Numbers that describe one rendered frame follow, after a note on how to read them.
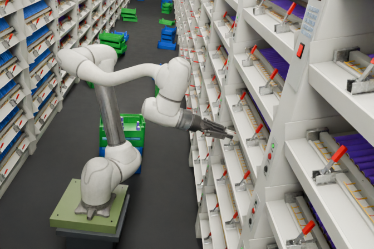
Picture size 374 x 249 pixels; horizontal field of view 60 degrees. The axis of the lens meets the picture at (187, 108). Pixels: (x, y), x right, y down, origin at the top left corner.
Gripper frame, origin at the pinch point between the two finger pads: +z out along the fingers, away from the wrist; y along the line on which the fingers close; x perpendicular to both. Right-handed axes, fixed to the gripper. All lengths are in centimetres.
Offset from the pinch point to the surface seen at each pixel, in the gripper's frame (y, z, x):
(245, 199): 32.7, 2.1, -7.0
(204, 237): -3, 15, -66
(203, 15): -156, -6, 21
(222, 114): -15.9, -2.5, 1.3
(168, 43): -418, 1, -80
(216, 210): 0.2, 11.6, -43.0
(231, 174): 17.9, 0.1, -8.1
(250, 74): 9.7, -9.3, 31.1
